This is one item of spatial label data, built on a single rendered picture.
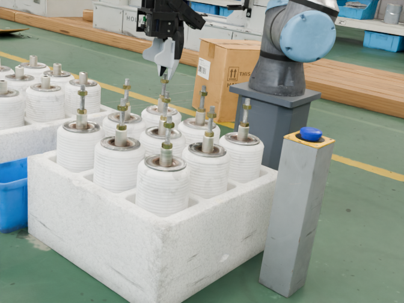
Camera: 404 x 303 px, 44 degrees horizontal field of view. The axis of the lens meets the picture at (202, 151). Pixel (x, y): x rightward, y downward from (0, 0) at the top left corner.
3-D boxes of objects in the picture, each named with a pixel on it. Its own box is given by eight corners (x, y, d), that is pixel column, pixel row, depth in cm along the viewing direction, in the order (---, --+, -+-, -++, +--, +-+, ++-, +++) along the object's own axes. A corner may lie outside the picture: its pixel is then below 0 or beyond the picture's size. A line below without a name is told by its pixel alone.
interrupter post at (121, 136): (111, 144, 96) (112, 127, 95) (122, 142, 98) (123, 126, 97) (118, 148, 95) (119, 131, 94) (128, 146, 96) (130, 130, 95)
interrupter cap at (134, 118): (103, 122, 109) (103, 119, 108) (112, 113, 116) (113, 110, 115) (137, 127, 108) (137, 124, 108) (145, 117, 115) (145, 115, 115)
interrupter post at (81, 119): (73, 127, 103) (74, 112, 102) (84, 126, 105) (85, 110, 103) (78, 131, 101) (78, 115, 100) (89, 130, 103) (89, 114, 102)
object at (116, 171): (82, 223, 103) (85, 139, 97) (124, 213, 109) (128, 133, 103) (106, 244, 96) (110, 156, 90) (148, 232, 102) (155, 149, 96)
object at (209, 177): (171, 220, 108) (179, 140, 102) (215, 221, 110) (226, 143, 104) (177, 244, 99) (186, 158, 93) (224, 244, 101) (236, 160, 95)
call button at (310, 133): (305, 135, 95) (306, 124, 94) (324, 141, 92) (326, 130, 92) (294, 139, 92) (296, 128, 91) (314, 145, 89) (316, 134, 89)
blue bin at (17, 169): (84, 184, 136) (86, 143, 132) (111, 199, 130) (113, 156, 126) (-24, 217, 114) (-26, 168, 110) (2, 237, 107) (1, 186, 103)
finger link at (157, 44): (137, 71, 119) (142, 33, 115) (159, 71, 122) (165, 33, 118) (143, 77, 116) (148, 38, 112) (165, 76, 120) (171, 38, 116)
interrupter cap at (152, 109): (155, 106, 125) (155, 103, 125) (183, 112, 123) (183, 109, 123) (140, 112, 119) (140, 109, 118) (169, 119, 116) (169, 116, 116)
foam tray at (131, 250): (153, 187, 139) (159, 125, 133) (273, 244, 117) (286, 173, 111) (27, 232, 110) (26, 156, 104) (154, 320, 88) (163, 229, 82)
